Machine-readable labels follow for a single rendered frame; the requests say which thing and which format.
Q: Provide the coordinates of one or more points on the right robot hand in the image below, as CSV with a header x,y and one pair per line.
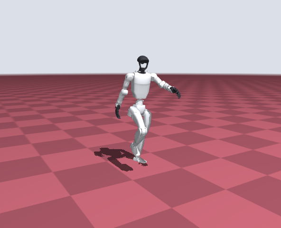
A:
x,y
117,111

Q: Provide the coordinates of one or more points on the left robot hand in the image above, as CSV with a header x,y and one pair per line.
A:
x,y
174,90

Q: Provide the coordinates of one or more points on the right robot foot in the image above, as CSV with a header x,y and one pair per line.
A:
x,y
135,150

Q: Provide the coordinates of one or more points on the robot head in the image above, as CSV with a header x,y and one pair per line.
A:
x,y
142,60

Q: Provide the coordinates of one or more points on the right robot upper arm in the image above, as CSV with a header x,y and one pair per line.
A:
x,y
129,77

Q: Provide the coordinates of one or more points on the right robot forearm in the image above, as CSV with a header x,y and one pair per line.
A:
x,y
120,98

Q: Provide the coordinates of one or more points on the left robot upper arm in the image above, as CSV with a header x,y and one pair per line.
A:
x,y
157,80

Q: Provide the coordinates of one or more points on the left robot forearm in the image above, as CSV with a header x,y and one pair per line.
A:
x,y
167,87

